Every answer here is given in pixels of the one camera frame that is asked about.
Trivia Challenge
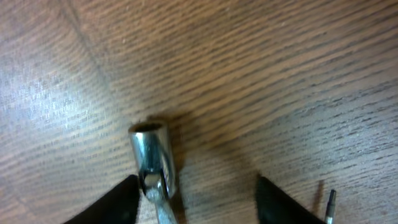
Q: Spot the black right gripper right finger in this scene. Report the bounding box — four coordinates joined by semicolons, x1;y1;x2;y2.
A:
255;175;325;224

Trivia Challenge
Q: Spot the silver combination wrench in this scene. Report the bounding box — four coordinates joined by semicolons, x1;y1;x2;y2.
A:
128;120;178;224

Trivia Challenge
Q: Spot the green handled screwdriver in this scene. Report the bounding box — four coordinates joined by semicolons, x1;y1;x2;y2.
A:
324;189;336;224

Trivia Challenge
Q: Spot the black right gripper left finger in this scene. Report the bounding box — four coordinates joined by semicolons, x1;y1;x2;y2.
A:
65;175;140;224

